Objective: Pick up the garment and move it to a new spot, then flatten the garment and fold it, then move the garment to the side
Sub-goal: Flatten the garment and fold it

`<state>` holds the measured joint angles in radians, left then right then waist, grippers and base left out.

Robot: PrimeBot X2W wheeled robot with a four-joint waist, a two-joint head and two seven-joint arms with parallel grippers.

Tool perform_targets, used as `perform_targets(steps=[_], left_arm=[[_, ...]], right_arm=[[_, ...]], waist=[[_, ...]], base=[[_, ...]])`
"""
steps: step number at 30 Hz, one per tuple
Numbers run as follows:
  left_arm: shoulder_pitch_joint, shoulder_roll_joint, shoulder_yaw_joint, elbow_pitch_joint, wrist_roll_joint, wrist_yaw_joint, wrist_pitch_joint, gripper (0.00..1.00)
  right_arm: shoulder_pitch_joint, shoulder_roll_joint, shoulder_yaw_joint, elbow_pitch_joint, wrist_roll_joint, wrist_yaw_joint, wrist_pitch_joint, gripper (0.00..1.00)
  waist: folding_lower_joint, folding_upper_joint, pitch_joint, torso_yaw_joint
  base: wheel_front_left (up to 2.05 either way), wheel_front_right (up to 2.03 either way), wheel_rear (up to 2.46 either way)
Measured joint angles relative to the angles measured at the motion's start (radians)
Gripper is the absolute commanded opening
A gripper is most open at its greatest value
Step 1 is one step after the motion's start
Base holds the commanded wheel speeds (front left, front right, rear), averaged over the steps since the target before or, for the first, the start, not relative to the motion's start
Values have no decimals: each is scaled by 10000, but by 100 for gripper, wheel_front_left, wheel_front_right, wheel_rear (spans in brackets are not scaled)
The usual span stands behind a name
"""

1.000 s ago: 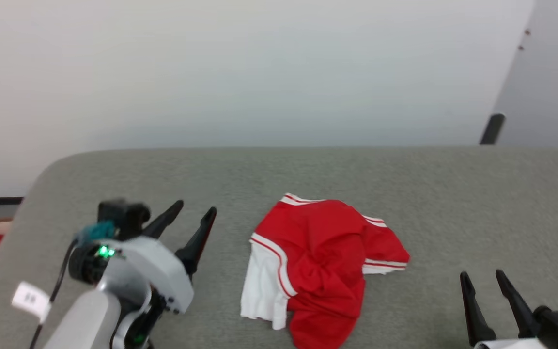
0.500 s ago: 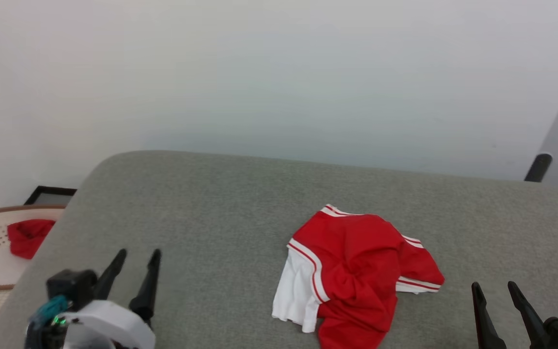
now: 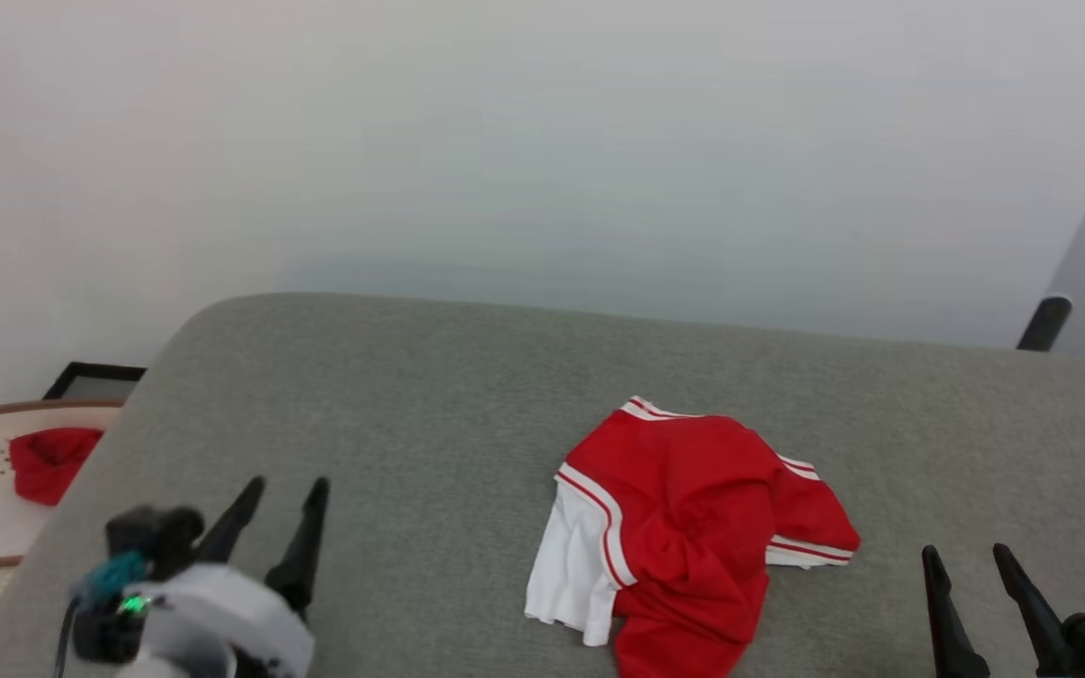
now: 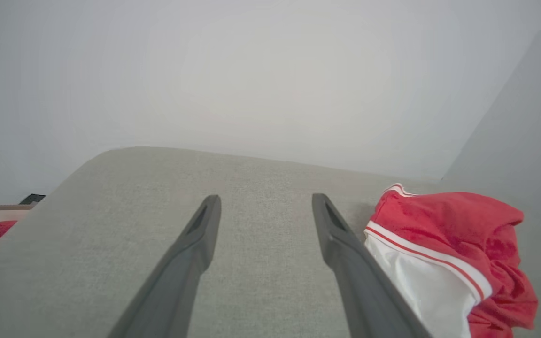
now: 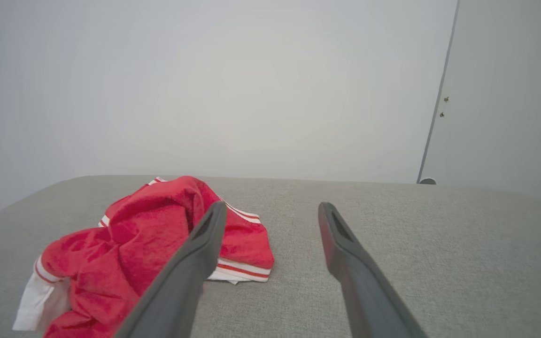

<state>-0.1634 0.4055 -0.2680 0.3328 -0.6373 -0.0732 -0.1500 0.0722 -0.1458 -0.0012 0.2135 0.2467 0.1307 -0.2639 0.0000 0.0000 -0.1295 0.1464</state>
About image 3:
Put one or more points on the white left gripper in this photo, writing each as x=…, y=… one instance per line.
x=222, y=621

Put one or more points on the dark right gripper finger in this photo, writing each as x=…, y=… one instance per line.
x=1042, y=631
x=952, y=631

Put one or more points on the red and white garment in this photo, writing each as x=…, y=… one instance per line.
x=693, y=508

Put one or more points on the red cloth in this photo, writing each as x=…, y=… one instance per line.
x=48, y=461

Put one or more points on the black framed panel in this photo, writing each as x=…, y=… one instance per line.
x=90, y=381

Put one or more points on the black pole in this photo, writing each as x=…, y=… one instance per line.
x=1044, y=325

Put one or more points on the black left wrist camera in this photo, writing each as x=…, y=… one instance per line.
x=152, y=537

